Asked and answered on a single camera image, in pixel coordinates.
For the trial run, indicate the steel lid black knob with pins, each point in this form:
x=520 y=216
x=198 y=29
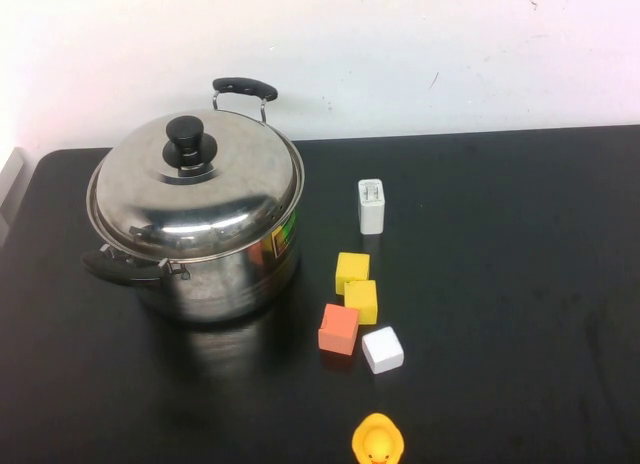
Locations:
x=200 y=209

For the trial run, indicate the white power adapter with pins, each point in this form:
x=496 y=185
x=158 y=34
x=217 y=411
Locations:
x=371 y=215

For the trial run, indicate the yellow foam cube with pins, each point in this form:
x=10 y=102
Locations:
x=363 y=300
x=351 y=269

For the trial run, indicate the orange foam cube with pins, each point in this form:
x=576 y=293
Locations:
x=338 y=330

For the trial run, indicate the white foam cube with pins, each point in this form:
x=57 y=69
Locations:
x=382 y=351

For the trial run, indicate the yellow rubber duck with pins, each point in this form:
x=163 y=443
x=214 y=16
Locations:
x=378 y=440

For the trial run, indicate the grey wall trim strip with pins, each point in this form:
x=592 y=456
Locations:
x=9 y=194

